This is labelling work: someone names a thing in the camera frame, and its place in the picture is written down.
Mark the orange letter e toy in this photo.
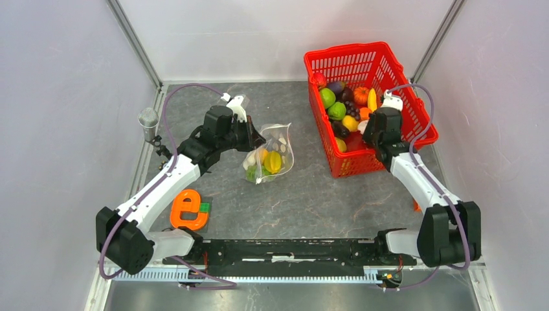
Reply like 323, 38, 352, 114
170, 189, 210, 231

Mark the red plastic basket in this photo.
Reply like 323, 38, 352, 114
304, 41, 439, 178

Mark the red apple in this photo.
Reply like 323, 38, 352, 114
309, 72, 328, 89

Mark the dark eggplant lower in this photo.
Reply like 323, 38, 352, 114
331, 121, 351, 140

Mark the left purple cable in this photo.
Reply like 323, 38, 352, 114
98, 83, 238, 291

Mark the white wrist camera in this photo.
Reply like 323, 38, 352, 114
381, 90, 403, 111
221, 93, 250, 122

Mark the green wrinkled cabbage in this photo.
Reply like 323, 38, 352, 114
326, 102, 346, 121

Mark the white mushroom toy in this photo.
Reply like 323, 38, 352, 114
357, 120, 368, 135

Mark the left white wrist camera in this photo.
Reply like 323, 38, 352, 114
221, 93, 250, 122

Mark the purple eggplant top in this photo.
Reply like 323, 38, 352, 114
326, 81, 346, 96

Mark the yellow banana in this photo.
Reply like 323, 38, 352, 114
367, 88, 377, 111

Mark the small yellow fruit low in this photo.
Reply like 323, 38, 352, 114
335, 137, 347, 153

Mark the yellow orange lemon fruit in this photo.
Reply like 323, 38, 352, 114
256, 148, 269, 165

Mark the green apple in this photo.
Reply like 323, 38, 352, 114
319, 87, 336, 109

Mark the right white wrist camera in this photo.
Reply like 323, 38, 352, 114
381, 90, 403, 111

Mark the yellow lemon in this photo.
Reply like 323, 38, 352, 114
341, 115, 359, 132

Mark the clear dotted zip top bag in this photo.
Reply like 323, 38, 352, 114
242, 123, 295, 185

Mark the orange tangerine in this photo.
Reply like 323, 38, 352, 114
359, 107, 372, 121

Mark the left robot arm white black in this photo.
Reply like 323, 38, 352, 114
96, 104, 265, 275

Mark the dark purple grape bunch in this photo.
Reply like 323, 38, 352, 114
344, 100, 361, 121

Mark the orange pumpkin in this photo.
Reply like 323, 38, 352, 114
353, 87, 370, 106

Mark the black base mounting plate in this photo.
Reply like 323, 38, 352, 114
183, 238, 417, 277

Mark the grey microphone on stand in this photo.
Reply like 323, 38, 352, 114
138, 108, 175, 160

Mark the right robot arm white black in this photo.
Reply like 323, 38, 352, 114
363, 108, 481, 270

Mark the yellow green pepper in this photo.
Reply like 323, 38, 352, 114
263, 151, 282, 174

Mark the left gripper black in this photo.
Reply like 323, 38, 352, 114
218, 115, 266, 152

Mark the green small block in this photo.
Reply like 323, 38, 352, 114
199, 202, 211, 213

